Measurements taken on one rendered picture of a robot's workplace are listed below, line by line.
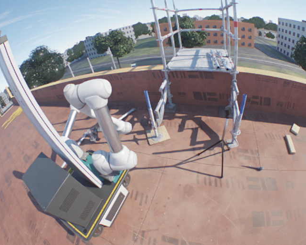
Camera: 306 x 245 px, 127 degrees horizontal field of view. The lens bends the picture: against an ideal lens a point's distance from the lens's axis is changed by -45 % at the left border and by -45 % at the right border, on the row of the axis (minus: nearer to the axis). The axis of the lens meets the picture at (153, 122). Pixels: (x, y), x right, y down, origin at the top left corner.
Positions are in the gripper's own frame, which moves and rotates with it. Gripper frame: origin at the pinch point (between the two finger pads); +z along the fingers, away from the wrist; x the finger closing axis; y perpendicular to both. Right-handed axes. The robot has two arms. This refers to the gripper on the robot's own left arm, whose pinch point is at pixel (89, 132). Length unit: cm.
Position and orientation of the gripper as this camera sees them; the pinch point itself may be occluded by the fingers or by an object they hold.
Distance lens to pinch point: 232.4
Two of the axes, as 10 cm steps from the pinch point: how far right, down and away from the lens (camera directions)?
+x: -1.0, -6.3, 7.7
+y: 1.9, 7.4, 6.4
